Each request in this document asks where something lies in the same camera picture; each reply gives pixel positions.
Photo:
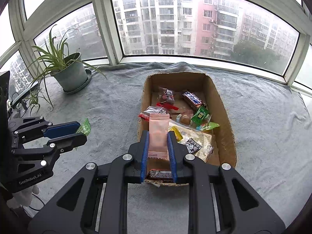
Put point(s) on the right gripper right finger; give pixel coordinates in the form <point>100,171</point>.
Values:
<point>220,199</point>

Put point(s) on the round brown pastry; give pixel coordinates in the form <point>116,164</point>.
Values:
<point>185,118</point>

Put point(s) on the white gloved left hand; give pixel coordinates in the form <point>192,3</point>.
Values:
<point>23,198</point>

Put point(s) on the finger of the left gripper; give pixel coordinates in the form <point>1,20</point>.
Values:
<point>31,128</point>
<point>29,159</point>

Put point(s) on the yellow snack packet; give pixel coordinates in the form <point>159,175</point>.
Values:
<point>178,135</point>

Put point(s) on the clear red snack bag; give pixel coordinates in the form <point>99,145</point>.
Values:
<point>166,99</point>
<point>156,110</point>

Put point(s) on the black white snack packet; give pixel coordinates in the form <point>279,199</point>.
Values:
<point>192,146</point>

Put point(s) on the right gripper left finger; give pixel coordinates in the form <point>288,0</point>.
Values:
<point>95,199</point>

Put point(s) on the grey blanket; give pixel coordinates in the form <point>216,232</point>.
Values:
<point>220,199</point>

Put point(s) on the light green candy wrapper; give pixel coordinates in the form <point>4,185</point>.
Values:
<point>207,126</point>

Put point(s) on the packaged bread loaf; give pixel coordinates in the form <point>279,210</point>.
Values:
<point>205,140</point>

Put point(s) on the snickers bar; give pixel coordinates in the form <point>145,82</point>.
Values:
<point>192,100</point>

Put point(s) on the green potted plant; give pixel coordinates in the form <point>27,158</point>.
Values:
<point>55,60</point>

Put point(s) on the brown cardboard box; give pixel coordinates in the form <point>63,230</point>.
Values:
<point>204,88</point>

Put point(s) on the dark chocolate bar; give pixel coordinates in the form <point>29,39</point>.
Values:
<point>160,175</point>

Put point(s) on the pink snack packet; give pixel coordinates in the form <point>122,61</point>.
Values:
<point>158,133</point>

